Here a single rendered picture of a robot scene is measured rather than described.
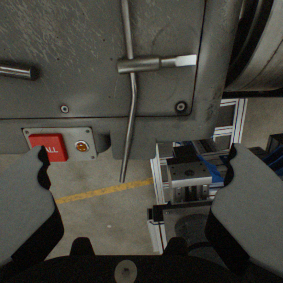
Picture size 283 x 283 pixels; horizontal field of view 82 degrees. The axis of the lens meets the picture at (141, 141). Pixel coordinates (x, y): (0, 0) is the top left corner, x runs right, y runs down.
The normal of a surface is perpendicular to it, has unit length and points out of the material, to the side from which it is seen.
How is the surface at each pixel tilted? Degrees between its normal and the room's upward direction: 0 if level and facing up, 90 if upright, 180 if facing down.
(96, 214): 0
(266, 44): 21
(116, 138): 0
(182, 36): 0
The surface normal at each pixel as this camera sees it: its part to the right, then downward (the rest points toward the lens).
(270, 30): 0.00, 0.70
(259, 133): -0.01, 0.48
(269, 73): 0.00, 0.94
